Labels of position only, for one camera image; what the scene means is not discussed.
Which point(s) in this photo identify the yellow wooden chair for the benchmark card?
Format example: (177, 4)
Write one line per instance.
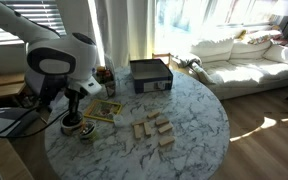
(160, 57)

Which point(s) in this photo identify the clear glass cup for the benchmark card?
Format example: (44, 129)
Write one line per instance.
(90, 135)

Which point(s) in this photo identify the grey rounded seat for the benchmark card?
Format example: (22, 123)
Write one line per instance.
(4, 120)

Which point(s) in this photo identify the floral throw pillow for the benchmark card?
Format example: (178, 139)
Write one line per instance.
(262, 37)

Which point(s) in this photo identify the cream window curtain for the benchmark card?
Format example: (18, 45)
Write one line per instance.
(124, 33)

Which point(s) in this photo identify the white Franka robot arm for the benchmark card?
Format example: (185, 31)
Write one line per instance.
(67, 50)

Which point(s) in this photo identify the yellow framed picture book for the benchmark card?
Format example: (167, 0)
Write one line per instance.
(102, 110)

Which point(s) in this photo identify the white window blinds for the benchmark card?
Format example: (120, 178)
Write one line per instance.
(47, 16)

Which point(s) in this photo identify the light brown wooden stand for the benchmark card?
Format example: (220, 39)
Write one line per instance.
(7, 163)

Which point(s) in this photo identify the white sectional sofa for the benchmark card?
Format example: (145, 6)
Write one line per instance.
(244, 66)

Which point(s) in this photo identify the yellow lid jar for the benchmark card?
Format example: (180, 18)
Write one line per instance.
(100, 70)

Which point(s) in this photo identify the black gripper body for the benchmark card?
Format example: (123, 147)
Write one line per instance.
(73, 103)

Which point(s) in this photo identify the small white cup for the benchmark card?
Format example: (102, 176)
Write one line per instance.
(118, 120)

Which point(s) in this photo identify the light wooden block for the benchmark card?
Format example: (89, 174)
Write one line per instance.
(153, 114)
(161, 122)
(137, 132)
(165, 128)
(166, 141)
(147, 129)
(138, 122)

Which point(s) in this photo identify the dark blue cardboard box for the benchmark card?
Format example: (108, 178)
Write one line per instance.
(150, 75)

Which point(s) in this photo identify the wooden shelf desk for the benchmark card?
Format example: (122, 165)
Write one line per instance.
(4, 85)

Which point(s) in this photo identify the dark sauce bottle red cap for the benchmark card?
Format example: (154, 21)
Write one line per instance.
(109, 76)

